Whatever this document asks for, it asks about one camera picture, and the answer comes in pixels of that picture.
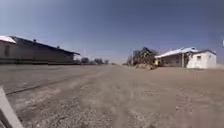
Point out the distant row of trees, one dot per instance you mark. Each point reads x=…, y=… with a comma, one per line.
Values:
x=95, y=61

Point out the white building with pale roof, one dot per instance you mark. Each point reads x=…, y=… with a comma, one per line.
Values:
x=203, y=60

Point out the tan gravel ground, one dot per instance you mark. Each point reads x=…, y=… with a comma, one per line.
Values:
x=143, y=96

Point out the clump of trees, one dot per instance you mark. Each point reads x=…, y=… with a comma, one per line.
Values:
x=144, y=57

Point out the long dark-roofed building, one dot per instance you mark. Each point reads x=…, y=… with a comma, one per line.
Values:
x=43, y=53

